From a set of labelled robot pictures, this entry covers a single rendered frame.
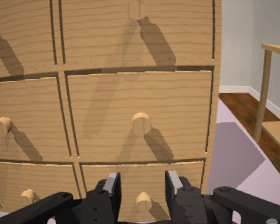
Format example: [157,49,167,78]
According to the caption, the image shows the tan wooden chest of drawers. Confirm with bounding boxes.
[0,0,222,198]

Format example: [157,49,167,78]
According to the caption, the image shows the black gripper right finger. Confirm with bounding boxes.
[165,170,280,224]

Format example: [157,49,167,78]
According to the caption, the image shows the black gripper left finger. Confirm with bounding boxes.
[0,172,122,224]

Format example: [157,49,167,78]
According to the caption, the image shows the light brown wooden drawer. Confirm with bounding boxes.
[61,0,213,64]
[67,65,212,158]
[82,158,204,219]
[0,0,57,72]
[0,71,72,157]
[0,159,82,211]

